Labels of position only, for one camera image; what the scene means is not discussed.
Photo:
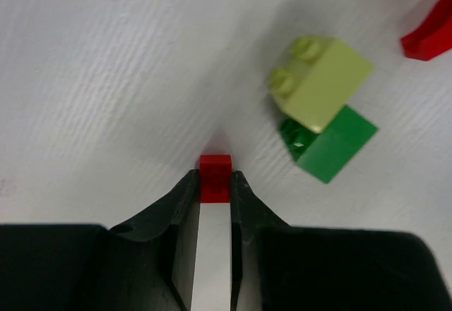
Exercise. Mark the lime green lego brick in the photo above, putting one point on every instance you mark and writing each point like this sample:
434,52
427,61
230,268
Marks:
315,79

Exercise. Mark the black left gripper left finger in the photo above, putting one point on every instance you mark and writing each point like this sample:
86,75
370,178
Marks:
144,263

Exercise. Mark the small red square lego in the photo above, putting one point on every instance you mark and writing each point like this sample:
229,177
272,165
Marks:
215,173

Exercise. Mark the small red sloped lego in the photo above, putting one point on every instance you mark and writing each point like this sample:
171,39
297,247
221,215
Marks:
433,37

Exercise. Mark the dark green lego brick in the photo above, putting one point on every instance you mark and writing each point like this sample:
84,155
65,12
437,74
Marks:
324,155

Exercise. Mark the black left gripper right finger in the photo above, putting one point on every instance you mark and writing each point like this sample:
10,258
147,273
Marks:
278,266

